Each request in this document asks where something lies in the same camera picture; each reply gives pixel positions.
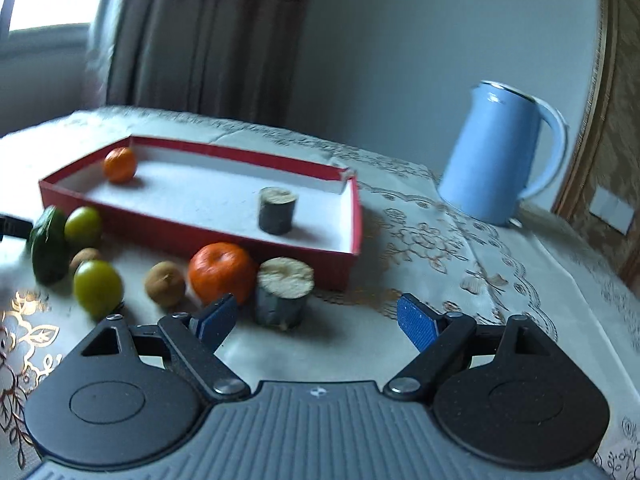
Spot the sugarcane piece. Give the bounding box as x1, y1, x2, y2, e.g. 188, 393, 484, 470
258, 187, 297, 235
254, 257, 315, 331

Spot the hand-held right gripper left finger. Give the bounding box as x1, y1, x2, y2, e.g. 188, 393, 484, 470
75, 294, 251, 403

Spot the large orange mandarin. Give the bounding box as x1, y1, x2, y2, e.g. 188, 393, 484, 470
188, 242, 256, 307

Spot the green cucumber piece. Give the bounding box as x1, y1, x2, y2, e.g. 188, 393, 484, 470
27, 206, 70, 284

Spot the brown patterned curtain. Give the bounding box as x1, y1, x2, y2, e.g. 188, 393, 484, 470
87, 0, 317, 122

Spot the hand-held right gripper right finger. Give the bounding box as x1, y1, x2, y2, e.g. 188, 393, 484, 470
382, 294, 563, 402

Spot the light blue electric kettle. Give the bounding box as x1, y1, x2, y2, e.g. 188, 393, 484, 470
437, 80, 571, 229

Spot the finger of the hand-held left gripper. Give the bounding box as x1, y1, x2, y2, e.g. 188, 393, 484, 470
0, 213, 32, 242

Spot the white wall switch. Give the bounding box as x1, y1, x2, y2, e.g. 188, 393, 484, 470
588, 185, 632, 235

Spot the small orange mandarin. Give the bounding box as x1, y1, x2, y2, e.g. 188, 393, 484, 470
103, 147, 138, 184

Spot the curved wooden frame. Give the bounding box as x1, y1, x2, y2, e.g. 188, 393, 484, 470
550, 0, 640, 231

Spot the brown longan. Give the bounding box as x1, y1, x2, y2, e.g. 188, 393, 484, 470
144, 260, 187, 309
69, 247, 102, 276

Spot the embroidered white tablecloth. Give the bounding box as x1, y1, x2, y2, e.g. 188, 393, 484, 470
0, 105, 640, 480

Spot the green round fruit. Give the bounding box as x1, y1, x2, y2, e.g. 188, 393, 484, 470
73, 260, 124, 319
64, 206, 104, 249

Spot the red cardboard box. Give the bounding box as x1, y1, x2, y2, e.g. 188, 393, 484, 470
39, 134, 363, 292

